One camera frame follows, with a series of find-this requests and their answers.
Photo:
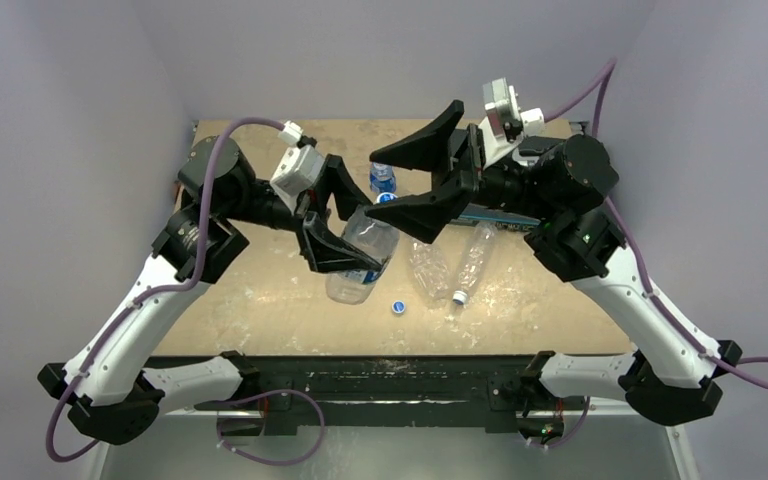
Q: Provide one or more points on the blue white bottle cap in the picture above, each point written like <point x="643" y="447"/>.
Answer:
<point x="398" y="307"/>

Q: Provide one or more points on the blue label Pocari bottle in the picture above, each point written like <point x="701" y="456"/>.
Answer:
<point x="382" y="178"/>

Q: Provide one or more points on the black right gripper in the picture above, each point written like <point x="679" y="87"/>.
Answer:
<point x="466" y="163"/>

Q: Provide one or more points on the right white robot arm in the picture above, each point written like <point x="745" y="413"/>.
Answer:
<point x="670" y="376"/>

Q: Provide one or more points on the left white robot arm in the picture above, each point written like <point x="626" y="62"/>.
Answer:
<point x="108" y="391"/>

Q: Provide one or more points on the dark network switch box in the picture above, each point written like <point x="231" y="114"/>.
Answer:
<point x="490" y="215"/>

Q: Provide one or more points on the clear bottle white cap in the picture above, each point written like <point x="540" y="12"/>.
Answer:
<point x="431" y="273"/>

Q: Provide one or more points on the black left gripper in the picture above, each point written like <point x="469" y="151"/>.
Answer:
<point x="324" y="249"/>

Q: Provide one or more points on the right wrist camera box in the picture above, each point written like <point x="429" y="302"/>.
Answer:
<point x="505" y="124"/>

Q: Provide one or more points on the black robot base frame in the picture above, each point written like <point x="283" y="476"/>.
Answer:
<point x="491" y="392"/>

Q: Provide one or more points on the clear bottle blue cap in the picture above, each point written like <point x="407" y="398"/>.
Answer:
<point x="474" y="259"/>

